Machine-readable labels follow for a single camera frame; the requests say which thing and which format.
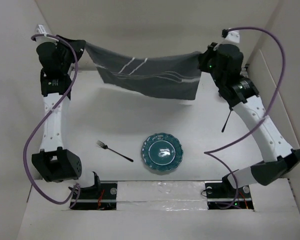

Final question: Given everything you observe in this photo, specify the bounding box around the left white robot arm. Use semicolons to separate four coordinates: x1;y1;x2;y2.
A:
31;35;86;183

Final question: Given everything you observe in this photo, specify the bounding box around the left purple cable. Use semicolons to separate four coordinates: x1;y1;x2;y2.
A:
23;34;81;205

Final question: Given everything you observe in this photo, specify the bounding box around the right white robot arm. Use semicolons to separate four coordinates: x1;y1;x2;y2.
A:
198;42;300;197

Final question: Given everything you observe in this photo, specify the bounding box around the purple cable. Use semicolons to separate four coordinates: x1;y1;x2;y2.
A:
203;26;287;210
23;34;81;205

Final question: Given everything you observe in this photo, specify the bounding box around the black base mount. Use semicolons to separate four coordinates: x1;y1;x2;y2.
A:
69;182;118;211
200;181;254;210

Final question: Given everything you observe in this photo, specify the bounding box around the black spoon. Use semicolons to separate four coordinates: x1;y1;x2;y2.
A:
221;108;233;133

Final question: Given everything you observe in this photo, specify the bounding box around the black fork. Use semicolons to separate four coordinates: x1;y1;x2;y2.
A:
96;140;134;163

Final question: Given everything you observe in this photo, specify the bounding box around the teal scalloped plate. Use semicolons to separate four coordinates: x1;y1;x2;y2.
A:
140;132;184;174

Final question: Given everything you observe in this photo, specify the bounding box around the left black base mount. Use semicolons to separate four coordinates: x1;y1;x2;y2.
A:
69;182;118;211

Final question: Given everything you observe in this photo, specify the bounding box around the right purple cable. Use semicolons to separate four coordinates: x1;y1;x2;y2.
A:
203;26;287;210

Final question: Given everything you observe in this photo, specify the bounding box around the grey striped placemat cloth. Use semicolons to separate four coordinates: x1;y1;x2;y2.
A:
85;43;201;101

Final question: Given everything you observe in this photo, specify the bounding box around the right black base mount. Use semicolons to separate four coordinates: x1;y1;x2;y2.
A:
200;181;254;210

